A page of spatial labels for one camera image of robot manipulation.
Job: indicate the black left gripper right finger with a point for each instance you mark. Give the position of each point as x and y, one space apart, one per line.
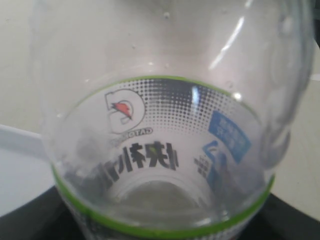
277 220

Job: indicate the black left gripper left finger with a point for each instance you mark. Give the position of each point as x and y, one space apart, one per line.
44 218

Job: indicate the clear plastic drink bottle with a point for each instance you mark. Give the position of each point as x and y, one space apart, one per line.
167 119

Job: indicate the white plastic tray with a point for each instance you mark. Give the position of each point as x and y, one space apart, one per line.
22 142

